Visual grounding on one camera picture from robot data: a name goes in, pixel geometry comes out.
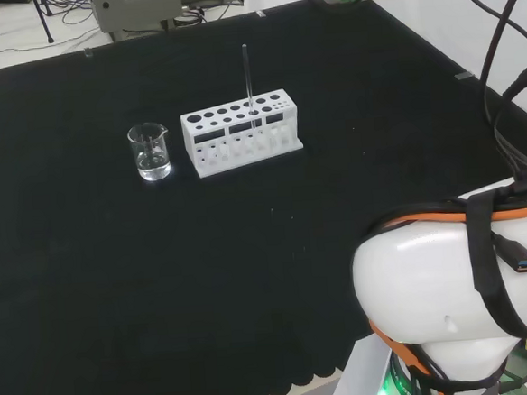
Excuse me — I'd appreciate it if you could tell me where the white test tube rack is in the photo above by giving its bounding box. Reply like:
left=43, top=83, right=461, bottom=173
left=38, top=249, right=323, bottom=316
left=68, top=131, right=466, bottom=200
left=178, top=88, right=307, bottom=180

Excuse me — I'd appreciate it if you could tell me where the clear glass rod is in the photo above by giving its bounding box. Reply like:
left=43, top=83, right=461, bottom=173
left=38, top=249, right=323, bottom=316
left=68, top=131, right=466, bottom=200
left=241, top=42, right=260, bottom=132

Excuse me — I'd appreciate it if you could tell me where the clear glass beaker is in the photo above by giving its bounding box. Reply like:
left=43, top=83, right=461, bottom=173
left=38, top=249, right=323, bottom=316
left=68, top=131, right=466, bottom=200
left=125, top=120, right=173, bottom=183

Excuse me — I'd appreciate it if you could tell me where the black bench cloth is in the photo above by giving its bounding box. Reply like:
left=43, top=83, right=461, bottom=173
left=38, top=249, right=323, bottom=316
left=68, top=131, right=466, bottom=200
left=0, top=0, right=527, bottom=395

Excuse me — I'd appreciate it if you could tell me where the grey equipment box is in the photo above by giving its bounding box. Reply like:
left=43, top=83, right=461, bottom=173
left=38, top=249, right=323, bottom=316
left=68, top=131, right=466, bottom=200
left=88, top=0, right=186, bottom=42

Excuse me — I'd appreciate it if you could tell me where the orange cable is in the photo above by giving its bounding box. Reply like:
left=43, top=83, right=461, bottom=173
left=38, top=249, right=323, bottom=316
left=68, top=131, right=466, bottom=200
left=359, top=205, right=527, bottom=394

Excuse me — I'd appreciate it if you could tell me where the black plug cable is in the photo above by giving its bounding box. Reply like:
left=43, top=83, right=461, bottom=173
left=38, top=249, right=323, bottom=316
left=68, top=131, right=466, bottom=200
left=489, top=228, right=527, bottom=276

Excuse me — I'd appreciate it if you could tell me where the thick black cable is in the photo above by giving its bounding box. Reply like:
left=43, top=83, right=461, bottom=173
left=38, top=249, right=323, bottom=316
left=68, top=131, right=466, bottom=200
left=421, top=0, right=527, bottom=189

